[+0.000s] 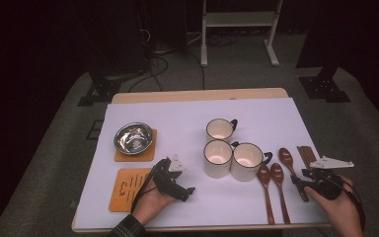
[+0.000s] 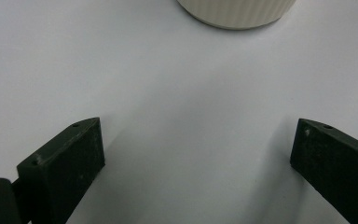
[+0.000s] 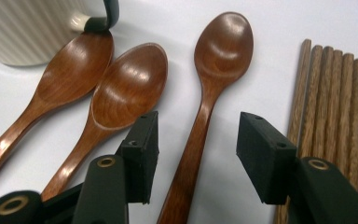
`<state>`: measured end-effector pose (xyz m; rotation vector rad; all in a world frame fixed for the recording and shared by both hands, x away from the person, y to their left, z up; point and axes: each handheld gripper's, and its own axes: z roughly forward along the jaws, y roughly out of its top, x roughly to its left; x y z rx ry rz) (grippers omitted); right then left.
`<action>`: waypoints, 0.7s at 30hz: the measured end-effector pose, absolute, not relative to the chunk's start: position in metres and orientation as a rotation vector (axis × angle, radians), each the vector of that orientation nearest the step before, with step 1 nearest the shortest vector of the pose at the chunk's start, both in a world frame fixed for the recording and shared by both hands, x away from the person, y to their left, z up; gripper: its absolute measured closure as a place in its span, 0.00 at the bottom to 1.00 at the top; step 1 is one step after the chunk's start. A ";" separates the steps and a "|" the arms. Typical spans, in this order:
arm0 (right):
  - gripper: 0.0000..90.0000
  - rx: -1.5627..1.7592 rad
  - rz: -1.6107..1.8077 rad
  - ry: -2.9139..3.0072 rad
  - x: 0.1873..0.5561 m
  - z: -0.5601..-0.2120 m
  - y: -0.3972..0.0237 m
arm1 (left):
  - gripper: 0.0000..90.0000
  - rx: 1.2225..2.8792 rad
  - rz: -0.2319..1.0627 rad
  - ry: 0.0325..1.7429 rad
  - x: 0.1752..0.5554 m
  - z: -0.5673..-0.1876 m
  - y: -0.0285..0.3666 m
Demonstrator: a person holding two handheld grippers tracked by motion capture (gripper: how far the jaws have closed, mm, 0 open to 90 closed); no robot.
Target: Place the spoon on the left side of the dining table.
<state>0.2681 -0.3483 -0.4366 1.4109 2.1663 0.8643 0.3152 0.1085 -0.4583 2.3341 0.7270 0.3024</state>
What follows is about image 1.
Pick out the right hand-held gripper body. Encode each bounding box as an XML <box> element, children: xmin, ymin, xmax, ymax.
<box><xmin>301</xmin><ymin>155</ymin><xmax>355</xmax><ymax>201</ymax></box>

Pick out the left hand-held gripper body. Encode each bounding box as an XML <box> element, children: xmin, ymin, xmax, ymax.
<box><xmin>151</xmin><ymin>154</ymin><xmax>188</xmax><ymax>199</ymax></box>

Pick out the reddish brown wooden spoon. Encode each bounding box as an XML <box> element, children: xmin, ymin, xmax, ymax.
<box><xmin>277</xmin><ymin>147</ymin><xmax>310</xmax><ymax>202</ymax></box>
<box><xmin>256</xmin><ymin>164</ymin><xmax>275</xmax><ymax>225</ymax></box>
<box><xmin>269</xmin><ymin>162</ymin><xmax>291</xmax><ymax>225</ymax></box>

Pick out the square wooden coaster cutout pattern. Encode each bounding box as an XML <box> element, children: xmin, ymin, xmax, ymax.
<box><xmin>108</xmin><ymin>167</ymin><xmax>154</xmax><ymax>213</ymax></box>
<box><xmin>114</xmin><ymin>127</ymin><xmax>158</xmax><ymax>163</ymax></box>

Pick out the cream ribbed mug black rim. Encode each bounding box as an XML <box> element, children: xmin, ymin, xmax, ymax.
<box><xmin>202</xmin><ymin>139</ymin><xmax>241</xmax><ymax>180</ymax></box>
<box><xmin>205</xmin><ymin>118</ymin><xmax>239</xmax><ymax>143</ymax></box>
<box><xmin>230</xmin><ymin>141</ymin><xmax>273</xmax><ymax>183</ymax></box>

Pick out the steel bowl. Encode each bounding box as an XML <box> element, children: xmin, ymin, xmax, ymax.
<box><xmin>113</xmin><ymin>121</ymin><xmax>155</xmax><ymax>156</ymax></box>

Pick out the person's right hand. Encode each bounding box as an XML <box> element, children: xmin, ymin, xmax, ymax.
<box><xmin>304</xmin><ymin>176</ymin><xmax>365</xmax><ymax>237</ymax></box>

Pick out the person's left hand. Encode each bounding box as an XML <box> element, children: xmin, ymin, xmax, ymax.
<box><xmin>131</xmin><ymin>179</ymin><xmax>180</xmax><ymax>227</ymax></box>

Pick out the white table mat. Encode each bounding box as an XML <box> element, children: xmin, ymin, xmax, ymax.
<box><xmin>71</xmin><ymin>97</ymin><xmax>334</xmax><ymax>231</ymax></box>

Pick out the black stand base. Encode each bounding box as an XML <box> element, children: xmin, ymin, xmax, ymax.
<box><xmin>297</xmin><ymin>63</ymin><xmax>352</xmax><ymax>104</ymax></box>
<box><xmin>77</xmin><ymin>63</ymin><xmax>122</xmax><ymax>108</ymax></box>

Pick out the white metal stand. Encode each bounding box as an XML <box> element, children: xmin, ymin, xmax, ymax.
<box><xmin>199</xmin><ymin>0</ymin><xmax>284</xmax><ymax>68</ymax></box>

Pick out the black floor frame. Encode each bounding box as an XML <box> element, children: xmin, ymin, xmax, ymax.
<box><xmin>86</xmin><ymin>119</ymin><xmax>104</xmax><ymax>141</ymax></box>

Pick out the black floor cable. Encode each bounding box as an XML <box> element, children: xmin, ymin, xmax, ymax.
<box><xmin>127</xmin><ymin>55</ymin><xmax>170</xmax><ymax>93</ymax></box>
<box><xmin>187</xmin><ymin>50</ymin><xmax>207</xmax><ymax>91</ymax></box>

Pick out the tangle of floor cables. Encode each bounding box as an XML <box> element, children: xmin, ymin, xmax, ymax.
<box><xmin>206</xmin><ymin>32</ymin><xmax>241</xmax><ymax>47</ymax></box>

